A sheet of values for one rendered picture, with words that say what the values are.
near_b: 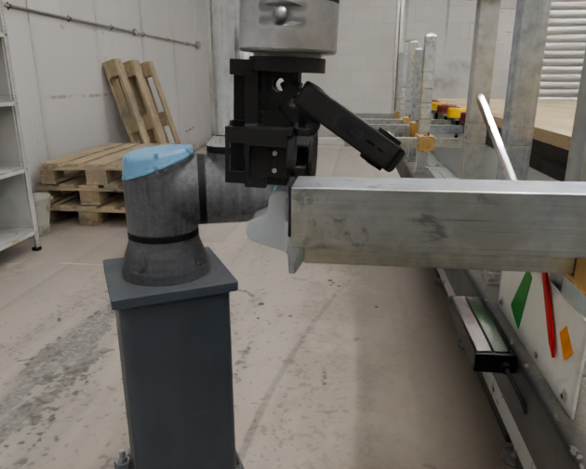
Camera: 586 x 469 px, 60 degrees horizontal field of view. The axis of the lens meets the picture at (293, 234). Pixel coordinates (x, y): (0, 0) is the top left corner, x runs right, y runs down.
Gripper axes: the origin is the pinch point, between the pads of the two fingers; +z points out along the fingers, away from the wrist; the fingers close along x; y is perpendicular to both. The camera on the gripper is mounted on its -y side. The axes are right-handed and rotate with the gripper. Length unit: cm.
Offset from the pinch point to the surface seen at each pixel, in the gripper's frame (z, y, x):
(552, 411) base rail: 11.8, -25.7, 4.5
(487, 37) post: -26, -28, -54
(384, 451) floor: 82, -20, -72
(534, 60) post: -21.6, -28.3, -27.5
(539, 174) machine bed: 1, -48, -74
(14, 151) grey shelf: 30, 192, -227
